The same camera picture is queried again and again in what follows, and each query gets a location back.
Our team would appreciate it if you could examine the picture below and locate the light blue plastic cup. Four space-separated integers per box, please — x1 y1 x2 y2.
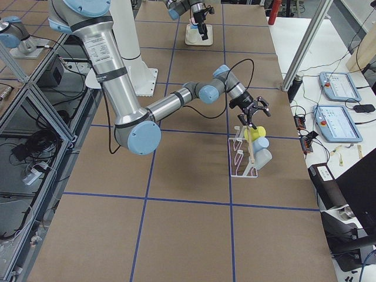
252 137 270 153

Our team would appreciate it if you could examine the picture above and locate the black braided right cable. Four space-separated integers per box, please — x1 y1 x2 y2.
182 58 255 118

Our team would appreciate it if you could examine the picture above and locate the blue teach pendant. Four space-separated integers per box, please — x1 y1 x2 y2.
319 72 361 102
313 105 363 143

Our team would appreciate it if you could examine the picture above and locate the yellow plastic cup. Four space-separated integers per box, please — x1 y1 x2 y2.
244 126 266 142

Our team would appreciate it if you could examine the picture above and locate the cream plastic tray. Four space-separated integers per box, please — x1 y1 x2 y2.
184 24 213 46

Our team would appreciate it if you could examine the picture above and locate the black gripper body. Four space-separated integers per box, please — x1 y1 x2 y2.
229 92 269 126
192 4 214 36

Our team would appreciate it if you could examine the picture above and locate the near blue teach pendant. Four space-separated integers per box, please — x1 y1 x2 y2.
313 105 363 143

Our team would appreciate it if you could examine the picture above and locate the grey plastic cup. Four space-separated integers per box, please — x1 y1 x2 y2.
254 149 273 170

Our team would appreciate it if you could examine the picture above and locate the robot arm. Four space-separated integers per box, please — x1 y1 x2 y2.
163 0 215 46
48 1 270 155

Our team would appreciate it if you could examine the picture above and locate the far blue teach pendant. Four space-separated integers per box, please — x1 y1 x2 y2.
319 72 361 102

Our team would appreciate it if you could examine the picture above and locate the black water bottle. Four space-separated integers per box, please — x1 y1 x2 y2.
287 74 303 103

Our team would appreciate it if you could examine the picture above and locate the white wire cup rack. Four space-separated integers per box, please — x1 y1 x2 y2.
227 126 259 179

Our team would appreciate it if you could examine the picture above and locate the red fire extinguisher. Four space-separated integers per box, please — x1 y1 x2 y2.
268 0 282 25

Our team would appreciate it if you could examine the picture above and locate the aluminium frame post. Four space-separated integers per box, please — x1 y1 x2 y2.
281 0 333 92

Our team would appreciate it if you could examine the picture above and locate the cream plastic cup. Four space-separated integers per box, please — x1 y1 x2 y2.
187 29 198 45

